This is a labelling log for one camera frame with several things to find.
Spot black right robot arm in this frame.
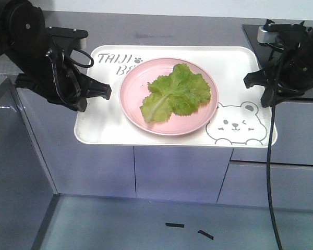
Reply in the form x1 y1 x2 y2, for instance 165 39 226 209
243 19 313 107

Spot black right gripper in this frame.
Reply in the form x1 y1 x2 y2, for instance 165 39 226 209
243 31 313 107

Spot grey left cabinet block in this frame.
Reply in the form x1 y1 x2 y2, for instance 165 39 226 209
0 76 57 249

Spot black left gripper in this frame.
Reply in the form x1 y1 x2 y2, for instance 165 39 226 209
14 39 112 112

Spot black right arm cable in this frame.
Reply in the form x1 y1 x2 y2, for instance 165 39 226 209
266 46 287 250

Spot black floor tape strip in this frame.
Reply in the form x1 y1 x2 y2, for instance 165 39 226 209
165 222 185 228
198 230 214 240

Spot pink round plate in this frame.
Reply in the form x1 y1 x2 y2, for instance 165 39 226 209
119 58 218 135

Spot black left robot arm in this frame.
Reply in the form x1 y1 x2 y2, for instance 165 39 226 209
0 1 112 112

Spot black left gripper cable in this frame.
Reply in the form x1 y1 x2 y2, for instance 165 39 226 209
67 48 94 68

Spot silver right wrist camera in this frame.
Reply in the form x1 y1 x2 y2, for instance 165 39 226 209
257 19 307 44

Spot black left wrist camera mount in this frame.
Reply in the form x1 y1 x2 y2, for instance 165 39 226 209
46 26 89 49

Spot grey lower cabinet drawers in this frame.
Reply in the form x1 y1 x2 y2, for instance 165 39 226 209
18 89 313 210

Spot cream bear serving tray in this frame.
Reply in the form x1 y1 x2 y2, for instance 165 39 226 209
74 45 278 148

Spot green lettuce leaves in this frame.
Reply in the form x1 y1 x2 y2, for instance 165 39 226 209
140 64 211 123

